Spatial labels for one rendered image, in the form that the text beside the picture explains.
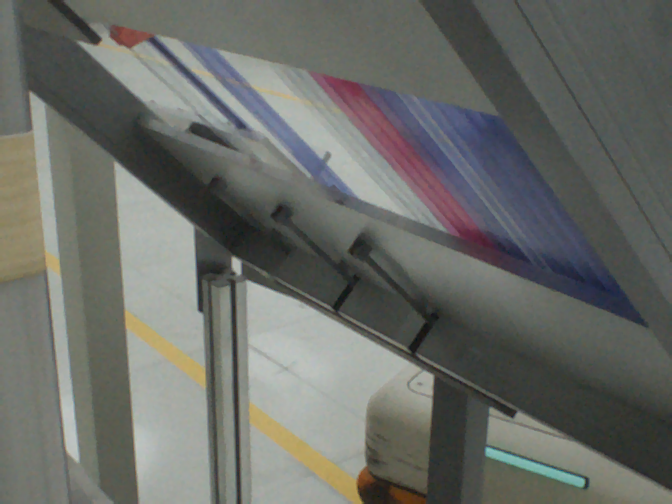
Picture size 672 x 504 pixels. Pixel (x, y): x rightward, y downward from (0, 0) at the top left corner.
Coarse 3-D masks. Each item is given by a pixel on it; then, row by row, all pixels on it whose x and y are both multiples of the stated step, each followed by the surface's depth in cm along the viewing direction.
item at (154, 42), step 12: (156, 36) 104; (156, 48) 104; (168, 48) 105; (168, 60) 106; (180, 60) 107; (180, 72) 108; (192, 72) 109; (192, 84) 110; (204, 84) 110; (204, 96) 112; (216, 96) 112; (216, 108) 114; (228, 108) 114; (240, 120) 115
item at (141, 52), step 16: (112, 32) 78; (144, 48) 80; (144, 64) 82; (160, 64) 82; (160, 80) 83; (176, 80) 83; (192, 96) 84; (208, 112) 86; (224, 128) 87; (240, 144) 89
